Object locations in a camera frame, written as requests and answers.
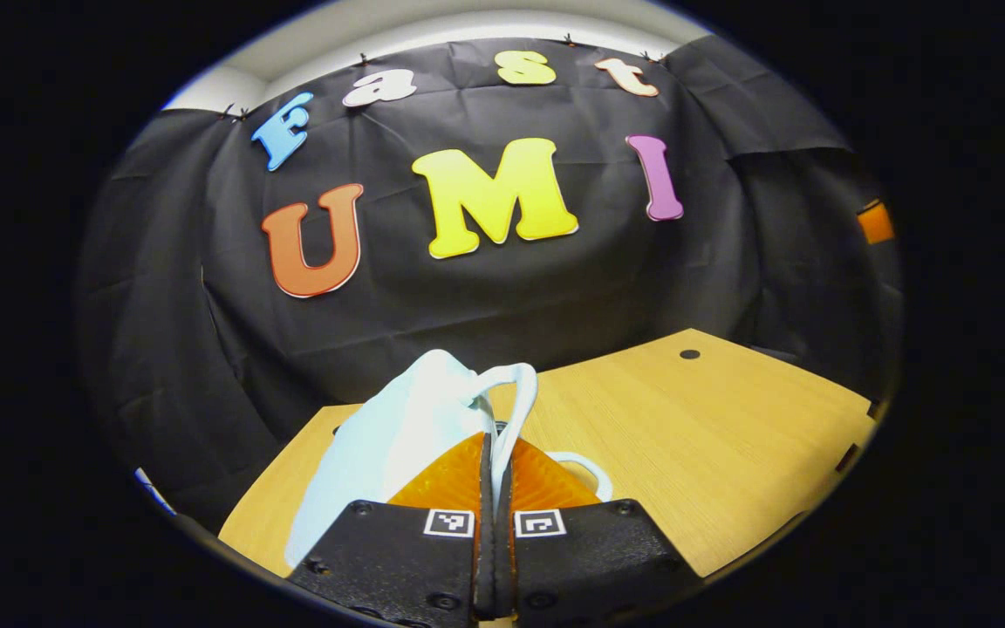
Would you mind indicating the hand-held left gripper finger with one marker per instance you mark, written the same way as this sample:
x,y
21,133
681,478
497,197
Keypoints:
x,y
505,567
486,567

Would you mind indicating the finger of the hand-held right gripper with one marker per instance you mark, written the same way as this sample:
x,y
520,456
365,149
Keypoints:
x,y
876,222

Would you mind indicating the light blue suitcase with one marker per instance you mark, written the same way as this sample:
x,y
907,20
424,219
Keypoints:
x,y
398,436

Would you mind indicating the black backdrop cloth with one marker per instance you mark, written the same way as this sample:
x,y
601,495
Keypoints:
x,y
502,305

